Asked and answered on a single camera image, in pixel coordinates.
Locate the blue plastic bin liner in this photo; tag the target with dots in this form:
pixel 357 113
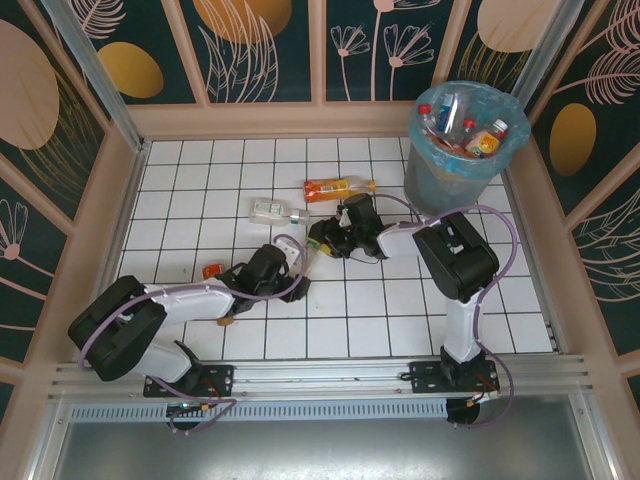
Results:
pixel 467 167

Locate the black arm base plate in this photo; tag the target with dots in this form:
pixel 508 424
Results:
pixel 425 377
pixel 220 377

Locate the orange juice plastic bottle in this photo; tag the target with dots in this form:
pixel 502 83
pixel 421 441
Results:
pixel 325 191

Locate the aluminium corner post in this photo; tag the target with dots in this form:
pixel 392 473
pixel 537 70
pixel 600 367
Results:
pixel 551 50
pixel 95 75

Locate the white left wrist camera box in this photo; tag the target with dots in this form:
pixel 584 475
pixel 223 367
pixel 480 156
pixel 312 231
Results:
pixel 290 250

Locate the square clear botanical label bottle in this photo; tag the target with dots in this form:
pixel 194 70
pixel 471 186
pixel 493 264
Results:
pixel 267 210

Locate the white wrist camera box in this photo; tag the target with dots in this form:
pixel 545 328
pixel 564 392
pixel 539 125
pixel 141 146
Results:
pixel 290 250
pixel 344 216

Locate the aluminium frame rail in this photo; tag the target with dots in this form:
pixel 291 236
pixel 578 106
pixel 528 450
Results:
pixel 320 372

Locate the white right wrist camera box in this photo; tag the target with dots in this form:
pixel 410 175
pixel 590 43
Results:
pixel 344 216

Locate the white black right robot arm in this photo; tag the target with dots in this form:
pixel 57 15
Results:
pixel 460 255

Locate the clear bottle green neck band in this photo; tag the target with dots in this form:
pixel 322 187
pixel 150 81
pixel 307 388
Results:
pixel 315 252

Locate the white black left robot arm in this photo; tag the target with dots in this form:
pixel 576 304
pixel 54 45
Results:
pixel 190 300

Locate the grey sheet metal panel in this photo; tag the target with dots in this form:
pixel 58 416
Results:
pixel 320 450

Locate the grey mesh waste bin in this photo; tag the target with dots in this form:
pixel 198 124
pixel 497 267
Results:
pixel 440 195

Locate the orange label bottle tan cap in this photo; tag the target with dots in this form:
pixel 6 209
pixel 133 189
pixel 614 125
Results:
pixel 212 271

